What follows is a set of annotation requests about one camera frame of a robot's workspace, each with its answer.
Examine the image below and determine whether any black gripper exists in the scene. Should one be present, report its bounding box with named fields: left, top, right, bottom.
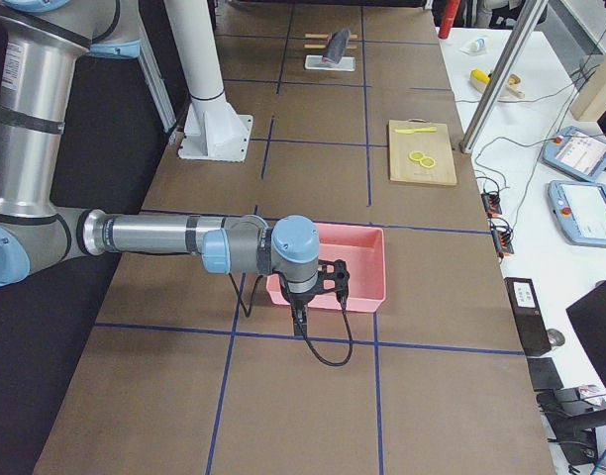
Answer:
left=279, top=274, right=318, bottom=336

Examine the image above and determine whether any grey pink cleaning cloth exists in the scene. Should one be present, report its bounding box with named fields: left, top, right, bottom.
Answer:
left=322, top=29, right=352, bottom=64

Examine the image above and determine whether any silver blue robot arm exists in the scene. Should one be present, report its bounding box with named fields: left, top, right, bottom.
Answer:
left=0, top=1, right=323, bottom=335

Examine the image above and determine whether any pink plastic bin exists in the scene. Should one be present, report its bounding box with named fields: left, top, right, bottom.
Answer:
left=265, top=222, right=387, bottom=314

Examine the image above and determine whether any lemon slice one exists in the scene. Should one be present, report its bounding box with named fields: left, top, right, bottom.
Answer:
left=409, top=150, right=424, bottom=162

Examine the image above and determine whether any lemon slice two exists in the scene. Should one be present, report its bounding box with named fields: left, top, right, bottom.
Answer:
left=419, top=156, right=437, bottom=169

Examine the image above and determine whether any bamboo cutting board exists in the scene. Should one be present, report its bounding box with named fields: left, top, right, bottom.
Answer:
left=388, top=120, right=457, bottom=186

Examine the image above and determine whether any black orange adapter two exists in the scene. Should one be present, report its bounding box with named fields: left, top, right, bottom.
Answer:
left=490, top=224, right=514, bottom=258

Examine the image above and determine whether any black orange adapter one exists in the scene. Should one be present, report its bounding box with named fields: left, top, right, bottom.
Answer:
left=481, top=191, right=502, bottom=217

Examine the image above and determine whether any yellow plastic knife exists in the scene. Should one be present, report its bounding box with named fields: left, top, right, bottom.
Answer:
left=393, top=127, right=438, bottom=135

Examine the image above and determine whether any black power box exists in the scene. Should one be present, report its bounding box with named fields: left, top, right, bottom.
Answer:
left=504, top=277, right=551, bottom=356

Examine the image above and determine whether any white towel rack base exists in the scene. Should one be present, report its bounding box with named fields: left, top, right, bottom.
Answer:
left=304, top=54, right=355, bottom=72

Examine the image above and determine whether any wooden rack bar near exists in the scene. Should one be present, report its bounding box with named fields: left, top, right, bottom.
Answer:
left=304, top=43, right=357, bottom=50

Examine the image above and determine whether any wooden rack bar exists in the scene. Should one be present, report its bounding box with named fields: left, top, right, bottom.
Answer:
left=304, top=43, right=357, bottom=50
left=304, top=33, right=358, bottom=40

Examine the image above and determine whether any wooden rack bar far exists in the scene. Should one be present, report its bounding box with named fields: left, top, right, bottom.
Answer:
left=304, top=33, right=358, bottom=40

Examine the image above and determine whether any yellow toy corn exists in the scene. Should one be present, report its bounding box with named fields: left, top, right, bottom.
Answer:
left=470, top=69, right=490, bottom=84

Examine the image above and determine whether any black monitor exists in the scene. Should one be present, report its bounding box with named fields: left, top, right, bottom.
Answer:
left=566, top=281, right=606, bottom=388

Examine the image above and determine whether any wooden dustpan with brush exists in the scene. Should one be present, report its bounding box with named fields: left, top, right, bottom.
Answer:
left=469, top=68, right=526, bottom=103

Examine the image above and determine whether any blue teach pendant near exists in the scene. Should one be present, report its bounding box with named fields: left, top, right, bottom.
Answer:
left=547, top=180, right=606, bottom=247

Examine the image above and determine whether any blue teach pendant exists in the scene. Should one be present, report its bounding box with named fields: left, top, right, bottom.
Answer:
left=547, top=180, right=606, bottom=247
left=542, top=126, right=606, bottom=182

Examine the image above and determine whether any blue teach pendant far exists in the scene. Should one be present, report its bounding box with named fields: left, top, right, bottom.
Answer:
left=542, top=126, right=606, bottom=182

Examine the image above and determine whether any white blue tube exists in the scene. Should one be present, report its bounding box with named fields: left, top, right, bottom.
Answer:
left=460, top=37, right=488, bottom=55

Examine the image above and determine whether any red cylinder bottle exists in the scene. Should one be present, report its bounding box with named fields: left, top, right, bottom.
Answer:
left=438, top=0, right=460, bottom=40

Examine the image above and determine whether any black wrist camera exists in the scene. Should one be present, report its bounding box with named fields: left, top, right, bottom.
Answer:
left=317, top=259, right=350, bottom=307

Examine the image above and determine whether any black camera cable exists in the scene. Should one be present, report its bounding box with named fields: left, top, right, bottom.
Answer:
left=228, top=271, right=354, bottom=368

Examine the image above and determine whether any aluminium frame post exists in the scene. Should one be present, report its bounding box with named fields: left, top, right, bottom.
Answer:
left=459, top=0, right=549, bottom=154

